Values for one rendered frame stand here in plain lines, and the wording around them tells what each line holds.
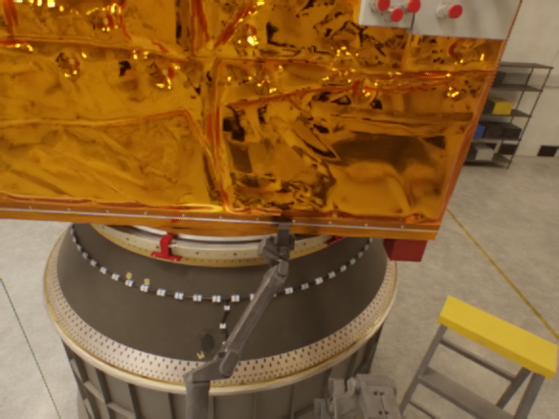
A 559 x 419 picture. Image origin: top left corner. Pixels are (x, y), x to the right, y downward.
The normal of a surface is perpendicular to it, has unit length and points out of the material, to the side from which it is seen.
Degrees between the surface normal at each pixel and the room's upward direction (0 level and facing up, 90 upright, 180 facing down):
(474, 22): 90
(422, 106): 80
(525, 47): 90
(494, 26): 90
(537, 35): 90
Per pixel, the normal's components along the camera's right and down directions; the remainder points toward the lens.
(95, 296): -0.46, -0.07
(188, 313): -0.04, 0.03
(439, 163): 0.05, 0.48
